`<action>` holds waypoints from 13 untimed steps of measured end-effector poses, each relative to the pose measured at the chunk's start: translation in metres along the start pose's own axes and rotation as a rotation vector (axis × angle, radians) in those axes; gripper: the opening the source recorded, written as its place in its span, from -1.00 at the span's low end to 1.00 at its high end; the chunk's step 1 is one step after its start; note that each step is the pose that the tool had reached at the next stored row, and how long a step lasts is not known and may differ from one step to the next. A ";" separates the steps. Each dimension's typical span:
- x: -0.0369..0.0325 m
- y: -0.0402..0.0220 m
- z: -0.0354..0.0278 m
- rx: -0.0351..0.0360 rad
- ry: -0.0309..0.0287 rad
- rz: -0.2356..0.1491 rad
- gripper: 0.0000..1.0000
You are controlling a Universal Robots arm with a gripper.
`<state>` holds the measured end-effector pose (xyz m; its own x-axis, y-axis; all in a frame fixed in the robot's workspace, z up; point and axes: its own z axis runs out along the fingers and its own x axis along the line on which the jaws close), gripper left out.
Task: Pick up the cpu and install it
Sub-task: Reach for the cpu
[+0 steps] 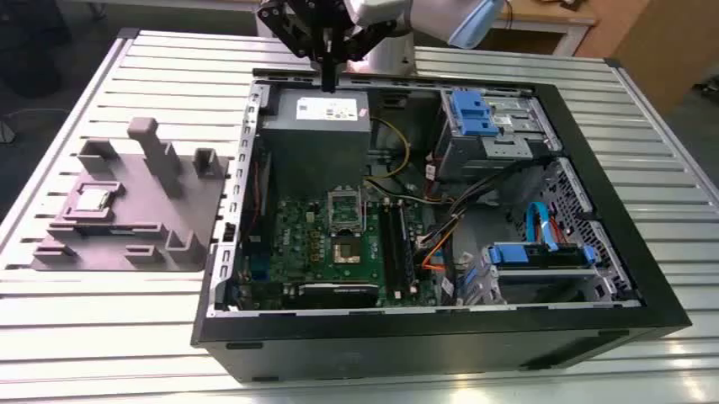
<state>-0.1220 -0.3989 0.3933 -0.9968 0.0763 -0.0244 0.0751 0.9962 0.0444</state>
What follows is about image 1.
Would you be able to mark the black RAM slot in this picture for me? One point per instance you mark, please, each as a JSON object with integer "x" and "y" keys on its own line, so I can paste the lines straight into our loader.
{"x": 394, "y": 248}
{"x": 403, "y": 248}
{"x": 387, "y": 248}
{"x": 410, "y": 248}

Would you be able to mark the blue plastic drive carrier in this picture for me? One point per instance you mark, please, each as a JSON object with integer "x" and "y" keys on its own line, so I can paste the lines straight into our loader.
{"x": 474, "y": 113}

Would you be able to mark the black graphics card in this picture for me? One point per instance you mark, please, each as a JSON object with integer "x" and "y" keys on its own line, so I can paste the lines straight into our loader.
{"x": 337, "y": 291}

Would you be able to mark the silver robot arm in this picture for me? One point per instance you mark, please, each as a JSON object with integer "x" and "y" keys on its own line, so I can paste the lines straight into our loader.
{"x": 394, "y": 54}

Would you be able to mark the CPU with silver top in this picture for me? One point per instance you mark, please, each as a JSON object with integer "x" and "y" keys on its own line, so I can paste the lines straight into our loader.
{"x": 94, "y": 201}

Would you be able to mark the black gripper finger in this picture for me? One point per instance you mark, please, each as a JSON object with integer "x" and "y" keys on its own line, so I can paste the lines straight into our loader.
{"x": 281, "y": 21}
{"x": 365, "y": 40}

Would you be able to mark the RAM stick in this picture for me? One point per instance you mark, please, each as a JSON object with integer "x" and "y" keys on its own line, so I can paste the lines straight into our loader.
{"x": 107, "y": 232}

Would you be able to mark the green motherboard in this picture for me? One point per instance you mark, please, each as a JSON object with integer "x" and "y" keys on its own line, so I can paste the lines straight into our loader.
{"x": 293, "y": 252}

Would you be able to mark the tall metal disk bay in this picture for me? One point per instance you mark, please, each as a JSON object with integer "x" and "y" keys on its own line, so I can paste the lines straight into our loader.
{"x": 506, "y": 147}

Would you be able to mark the black PC case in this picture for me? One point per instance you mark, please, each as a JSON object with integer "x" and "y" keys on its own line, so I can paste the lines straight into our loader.
{"x": 394, "y": 349}

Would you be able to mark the hard disk in blue carrier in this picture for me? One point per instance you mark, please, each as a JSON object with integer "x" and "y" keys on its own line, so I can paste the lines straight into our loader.
{"x": 511, "y": 254}

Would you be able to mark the grey parts rack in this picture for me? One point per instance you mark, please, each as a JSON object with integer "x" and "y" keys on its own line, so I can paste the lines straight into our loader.
{"x": 141, "y": 198}

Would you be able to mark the CPU socket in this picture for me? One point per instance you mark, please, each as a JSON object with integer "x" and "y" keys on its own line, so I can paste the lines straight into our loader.
{"x": 349, "y": 251}

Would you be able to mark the grey power supply unit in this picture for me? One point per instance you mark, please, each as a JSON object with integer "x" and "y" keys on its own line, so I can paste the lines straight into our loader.
{"x": 315, "y": 143}

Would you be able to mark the blue motherboard connector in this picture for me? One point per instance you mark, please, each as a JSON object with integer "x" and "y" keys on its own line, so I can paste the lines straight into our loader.
{"x": 258, "y": 269}

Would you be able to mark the low metal disk bay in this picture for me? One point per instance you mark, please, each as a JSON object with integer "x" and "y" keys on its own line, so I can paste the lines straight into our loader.
{"x": 539, "y": 278}

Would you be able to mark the wooden cabinet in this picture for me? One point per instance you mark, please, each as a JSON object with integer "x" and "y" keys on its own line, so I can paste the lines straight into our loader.
{"x": 663, "y": 50}

